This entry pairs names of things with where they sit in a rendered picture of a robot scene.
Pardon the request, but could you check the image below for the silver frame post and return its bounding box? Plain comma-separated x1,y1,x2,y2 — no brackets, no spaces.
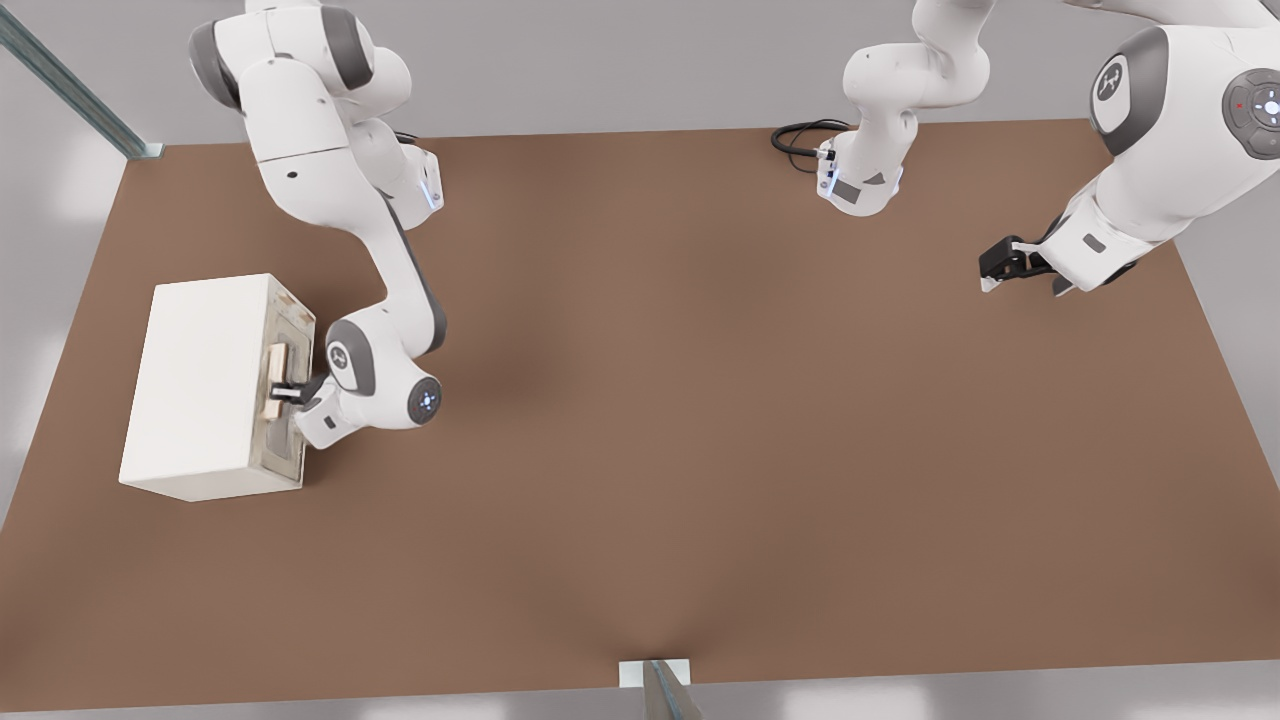
0,8,164,160
619,659,703,720

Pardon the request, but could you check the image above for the black cable loop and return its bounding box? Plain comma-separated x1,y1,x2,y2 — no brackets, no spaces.
771,119,852,174

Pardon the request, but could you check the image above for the white oven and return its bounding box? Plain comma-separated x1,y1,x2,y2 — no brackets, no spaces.
119,273,317,503

